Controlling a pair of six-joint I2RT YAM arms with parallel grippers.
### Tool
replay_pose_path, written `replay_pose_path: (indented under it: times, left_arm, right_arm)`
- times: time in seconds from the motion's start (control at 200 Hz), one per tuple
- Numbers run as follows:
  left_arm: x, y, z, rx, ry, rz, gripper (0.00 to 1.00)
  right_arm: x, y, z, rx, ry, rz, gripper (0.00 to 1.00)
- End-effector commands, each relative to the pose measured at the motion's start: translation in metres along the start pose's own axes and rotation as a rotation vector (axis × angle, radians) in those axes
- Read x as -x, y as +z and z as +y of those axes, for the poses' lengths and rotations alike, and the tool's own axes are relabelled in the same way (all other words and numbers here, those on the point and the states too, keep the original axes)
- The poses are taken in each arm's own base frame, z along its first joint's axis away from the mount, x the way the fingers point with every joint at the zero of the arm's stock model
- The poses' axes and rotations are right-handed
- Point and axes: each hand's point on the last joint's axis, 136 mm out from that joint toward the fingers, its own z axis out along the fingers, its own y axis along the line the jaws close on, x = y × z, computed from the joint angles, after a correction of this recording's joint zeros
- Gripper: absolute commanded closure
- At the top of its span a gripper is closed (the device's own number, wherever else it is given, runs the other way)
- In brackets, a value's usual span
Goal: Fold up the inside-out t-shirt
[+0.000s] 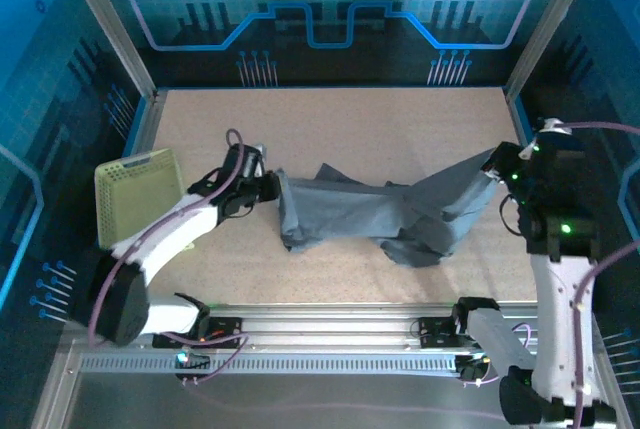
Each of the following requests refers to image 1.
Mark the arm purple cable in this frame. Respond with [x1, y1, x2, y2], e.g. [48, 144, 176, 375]
[462, 120, 640, 429]
[88, 127, 250, 388]

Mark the small black adapter box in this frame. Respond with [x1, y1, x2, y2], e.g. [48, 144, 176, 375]
[457, 354, 490, 384]

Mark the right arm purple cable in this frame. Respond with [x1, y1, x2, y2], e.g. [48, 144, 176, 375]
[462, 120, 640, 429]

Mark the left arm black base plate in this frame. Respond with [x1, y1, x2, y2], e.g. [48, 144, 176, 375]
[152, 316, 244, 350]

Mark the grey slotted cable duct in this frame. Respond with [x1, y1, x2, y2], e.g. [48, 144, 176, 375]
[79, 352, 464, 376]

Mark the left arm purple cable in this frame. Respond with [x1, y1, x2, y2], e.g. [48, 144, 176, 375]
[88, 127, 250, 388]

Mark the steel sheet panel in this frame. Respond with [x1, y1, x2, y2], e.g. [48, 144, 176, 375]
[34, 343, 631, 429]

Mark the pale green perforated basket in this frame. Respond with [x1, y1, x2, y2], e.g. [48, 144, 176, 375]
[94, 147, 185, 250]

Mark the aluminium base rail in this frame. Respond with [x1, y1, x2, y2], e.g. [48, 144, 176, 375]
[62, 302, 601, 356]

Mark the grey t-shirt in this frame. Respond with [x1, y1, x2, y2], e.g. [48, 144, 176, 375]
[276, 146, 501, 269]

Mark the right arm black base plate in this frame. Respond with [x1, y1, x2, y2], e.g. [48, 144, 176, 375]
[417, 316, 509, 350]

